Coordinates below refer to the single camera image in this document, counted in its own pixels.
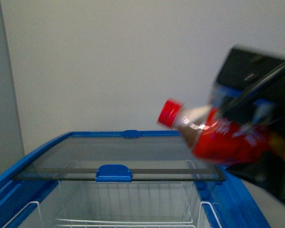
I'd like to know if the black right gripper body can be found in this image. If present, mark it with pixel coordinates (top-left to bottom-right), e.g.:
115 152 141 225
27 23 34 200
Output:
211 46 285 205

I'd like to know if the blue rear lid handle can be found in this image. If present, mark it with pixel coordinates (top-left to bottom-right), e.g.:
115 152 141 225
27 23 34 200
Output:
121 130 141 139

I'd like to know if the red labelled drink bottle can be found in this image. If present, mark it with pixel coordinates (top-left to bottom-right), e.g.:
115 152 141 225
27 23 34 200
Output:
158 99 269 165

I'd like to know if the white blue chest freezer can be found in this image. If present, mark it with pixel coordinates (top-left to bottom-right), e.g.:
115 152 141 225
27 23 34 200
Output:
0 131 269 228

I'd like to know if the sliding glass freezer lid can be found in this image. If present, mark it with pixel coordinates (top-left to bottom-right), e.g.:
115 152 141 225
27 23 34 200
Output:
14 135 225 182

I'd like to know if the white wire freezer basket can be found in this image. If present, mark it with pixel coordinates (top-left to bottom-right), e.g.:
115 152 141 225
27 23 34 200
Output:
1 159 220 228

